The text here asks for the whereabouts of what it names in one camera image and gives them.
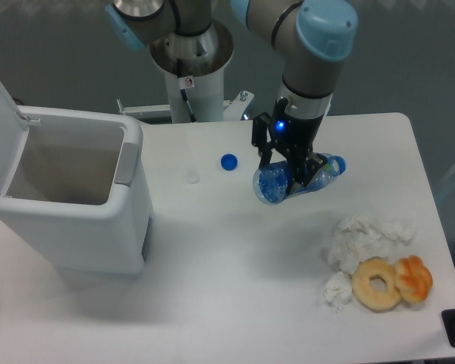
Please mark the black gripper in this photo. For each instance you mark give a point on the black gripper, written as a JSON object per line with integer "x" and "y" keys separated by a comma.
{"x": 293, "y": 138}

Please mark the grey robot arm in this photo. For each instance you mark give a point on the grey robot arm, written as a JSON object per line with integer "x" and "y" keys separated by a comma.
{"x": 315, "y": 38}

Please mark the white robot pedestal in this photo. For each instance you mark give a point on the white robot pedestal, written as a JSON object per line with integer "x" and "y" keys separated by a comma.
{"x": 193, "y": 69}

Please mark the white trash bin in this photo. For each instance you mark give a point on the white trash bin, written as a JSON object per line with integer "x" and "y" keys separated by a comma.
{"x": 72, "y": 185}

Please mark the blue bottle cap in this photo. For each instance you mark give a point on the blue bottle cap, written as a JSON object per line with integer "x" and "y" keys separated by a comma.
{"x": 229, "y": 162}

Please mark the ring donut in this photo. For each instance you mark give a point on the ring donut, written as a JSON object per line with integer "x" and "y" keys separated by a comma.
{"x": 373, "y": 285}

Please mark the orange twisted bread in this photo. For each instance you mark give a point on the orange twisted bread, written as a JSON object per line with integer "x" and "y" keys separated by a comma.
{"x": 413, "y": 279}

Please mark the small crumpled white tissue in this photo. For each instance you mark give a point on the small crumpled white tissue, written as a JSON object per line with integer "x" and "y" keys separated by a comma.
{"x": 338, "y": 291}

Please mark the white trash bin lid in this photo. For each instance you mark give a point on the white trash bin lid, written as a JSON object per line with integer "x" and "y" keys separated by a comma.
{"x": 0, "y": 129}

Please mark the blue plastic bottle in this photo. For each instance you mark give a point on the blue plastic bottle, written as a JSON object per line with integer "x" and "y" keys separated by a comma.
{"x": 273, "y": 184}

